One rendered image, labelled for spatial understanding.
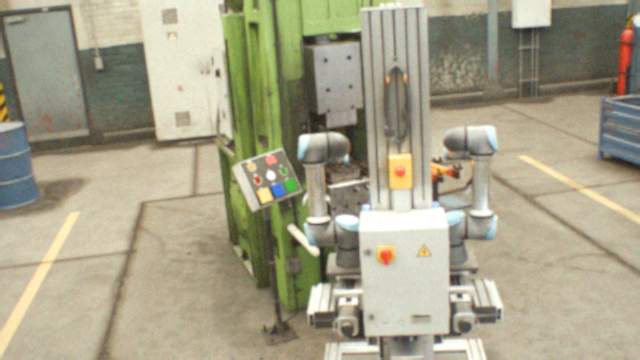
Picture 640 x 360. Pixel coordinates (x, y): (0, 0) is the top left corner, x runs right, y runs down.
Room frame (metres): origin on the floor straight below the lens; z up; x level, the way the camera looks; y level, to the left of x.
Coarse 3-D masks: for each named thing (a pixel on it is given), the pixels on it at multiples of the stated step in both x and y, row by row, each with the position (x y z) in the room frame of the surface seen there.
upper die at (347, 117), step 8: (312, 112) 3.94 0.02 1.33; (328, 112) 3.73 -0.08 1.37; (336, 112) 3.74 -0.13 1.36; (344, 112) 3.75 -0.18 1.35; (352, 112) 3.77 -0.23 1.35; (312, 120) 3.95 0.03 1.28; (320, 120) 3.81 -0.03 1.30; (328, 120) 3.72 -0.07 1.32; (336, 120) 3.73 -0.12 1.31; (344, 120) 3.75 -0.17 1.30; (352, 120) 3.77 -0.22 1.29
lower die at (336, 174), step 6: (348, 162) 3.88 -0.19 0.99; (324, 168) 3.84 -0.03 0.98; (330, 168) 3.82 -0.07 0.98; (336, 168) 3.78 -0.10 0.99; (342, 168) 3.77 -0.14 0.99; (354, 168) 3.77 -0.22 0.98; (330, 174) 3.71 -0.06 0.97; (336, 174) 3.73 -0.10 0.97; (342, 174) 3.74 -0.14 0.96; (348, 174) 3.75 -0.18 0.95; (354, 174) 3.77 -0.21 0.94; (330, 180) 3.72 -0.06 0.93; (336, 180) 3.72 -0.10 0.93; (342, 180) 3.74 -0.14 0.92; (348, 180) 3.75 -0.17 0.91
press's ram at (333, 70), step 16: (304, 48) 3.84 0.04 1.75; (320, 48) 3.71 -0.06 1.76; (336, 48) 3.74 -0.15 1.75; (352, 48) 3.78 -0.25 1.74; (320, 64) 3.71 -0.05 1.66; (336, 64) 3.74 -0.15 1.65; (352, 64) 3.78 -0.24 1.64; (320, 80) 3.70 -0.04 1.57; (336, 80) 3.74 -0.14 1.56; (352, 80) 3.78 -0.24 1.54; (320, 96) 3.70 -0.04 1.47; (336, 96) 3.74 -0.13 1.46; (352, 96) 3.77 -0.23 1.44; (320, 112) 3.70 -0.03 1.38
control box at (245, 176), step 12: (264, 156) 3.47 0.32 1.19; (276, 156) 3.52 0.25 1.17; (240, 168) 3.34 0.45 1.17; (264, 168) 3.42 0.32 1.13; (276, 168) 3.47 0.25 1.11; (288, 168) 3.52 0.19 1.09; (240, 180) 3.35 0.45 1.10; (252, 180) 3.33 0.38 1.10; (264, 180) 3.37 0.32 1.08; (276, 180) 3.42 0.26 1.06; (252, 192) 3.28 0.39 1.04; (252, 204) 3.29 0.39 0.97; (264, 204) 3.28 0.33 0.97
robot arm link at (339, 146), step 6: (330, 132) 2.81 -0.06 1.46; (330, 138) 2.77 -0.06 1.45; (336, 138) 2.78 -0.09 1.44; (342, 138) 2.80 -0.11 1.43; (330, 144) 2.76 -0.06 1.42; (336, 144) 2.76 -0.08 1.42; (342, 144) 2.78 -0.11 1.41; (348, 144) 2.82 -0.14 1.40; (330, 150) 2.75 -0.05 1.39; (336, 150) 2.76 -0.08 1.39; (342, 150) 2.78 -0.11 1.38; (348, 150) 2.83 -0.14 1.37; (336, 156) 2.79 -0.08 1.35; (342, 156) 2.85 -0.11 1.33; (330, 162) 3.13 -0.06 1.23; (336, 162) 3.06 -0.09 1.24; (342, 162) 3.12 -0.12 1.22
